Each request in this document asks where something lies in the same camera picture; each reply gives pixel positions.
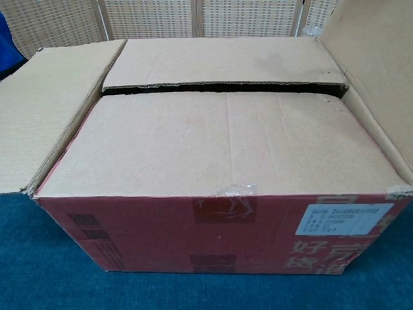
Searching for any red cardboard box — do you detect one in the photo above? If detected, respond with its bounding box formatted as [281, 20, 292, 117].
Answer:
[0, 0, 413, 284]

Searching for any blue towel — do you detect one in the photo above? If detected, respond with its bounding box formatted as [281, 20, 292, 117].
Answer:
[0, 11, 28, 81]

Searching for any woven rattan folding screen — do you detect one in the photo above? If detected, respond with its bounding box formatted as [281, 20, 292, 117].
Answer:
[0, 0, 343, 62]

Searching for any blue table cover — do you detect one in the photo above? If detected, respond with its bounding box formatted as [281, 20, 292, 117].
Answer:
[0, 190, 413, 310]

